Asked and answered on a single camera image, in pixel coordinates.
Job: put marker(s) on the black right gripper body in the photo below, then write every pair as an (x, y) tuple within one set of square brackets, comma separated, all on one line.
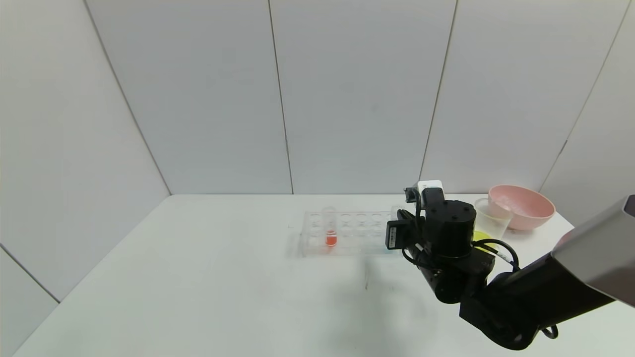
[(394, 235)]

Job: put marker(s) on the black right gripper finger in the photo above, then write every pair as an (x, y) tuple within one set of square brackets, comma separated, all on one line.
[(406, 214)]

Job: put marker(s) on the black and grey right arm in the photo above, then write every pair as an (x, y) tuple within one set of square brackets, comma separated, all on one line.
[(521, 297)]

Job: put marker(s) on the clear plastic test tube rack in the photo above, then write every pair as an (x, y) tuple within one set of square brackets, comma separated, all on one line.
[(354, 243)]

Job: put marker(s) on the test tube with red pigment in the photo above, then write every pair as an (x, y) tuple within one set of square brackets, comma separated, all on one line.
[(330, 238)]

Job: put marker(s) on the clear plastic beaker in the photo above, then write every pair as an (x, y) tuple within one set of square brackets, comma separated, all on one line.
[(493, 218)]

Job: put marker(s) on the pink plastic bowl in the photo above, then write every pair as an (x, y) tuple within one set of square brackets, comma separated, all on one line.
[(531, 208)]

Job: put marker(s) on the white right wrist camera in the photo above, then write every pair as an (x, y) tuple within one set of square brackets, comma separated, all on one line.
[(429, 187)]

